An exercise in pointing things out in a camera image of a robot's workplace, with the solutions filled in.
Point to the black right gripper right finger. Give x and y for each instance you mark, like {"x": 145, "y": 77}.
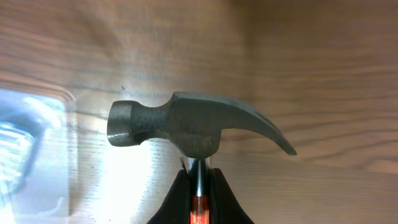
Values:
{"x": 224, "y": 207}

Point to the clear plastic storage container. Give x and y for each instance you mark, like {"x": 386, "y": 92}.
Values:
{"x": 45, "y": 196}

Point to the blue precision screwdriver set case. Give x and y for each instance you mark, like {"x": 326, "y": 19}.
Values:
{"x": 18, "y": 142}

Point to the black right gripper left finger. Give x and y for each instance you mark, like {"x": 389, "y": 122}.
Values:
{"x": 175, "y": 208}

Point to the claw hammer orange black handle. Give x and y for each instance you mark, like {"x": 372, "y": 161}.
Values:
{"x": 193, "y": 123}

